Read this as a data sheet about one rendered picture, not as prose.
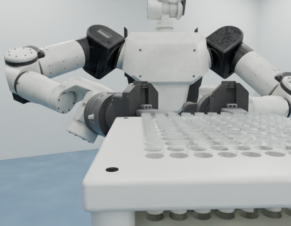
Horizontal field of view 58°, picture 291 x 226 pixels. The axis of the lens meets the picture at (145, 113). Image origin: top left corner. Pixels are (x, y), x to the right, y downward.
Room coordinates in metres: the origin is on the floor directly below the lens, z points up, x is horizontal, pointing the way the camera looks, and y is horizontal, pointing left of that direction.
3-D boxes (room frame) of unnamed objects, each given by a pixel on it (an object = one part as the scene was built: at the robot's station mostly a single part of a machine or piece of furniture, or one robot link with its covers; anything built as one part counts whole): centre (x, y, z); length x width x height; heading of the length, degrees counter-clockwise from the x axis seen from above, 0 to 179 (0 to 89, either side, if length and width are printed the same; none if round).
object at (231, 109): (0.39, -0.13, 1.04); 0.06 x 0.03 x 0.02; 174
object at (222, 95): (0.48, -0.15, 1.02); 0.12 x 0.10 x 0.13; 174
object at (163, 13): (0.89, -0.06, 1.30); 0.10 x 0.07 x 0.09; 92
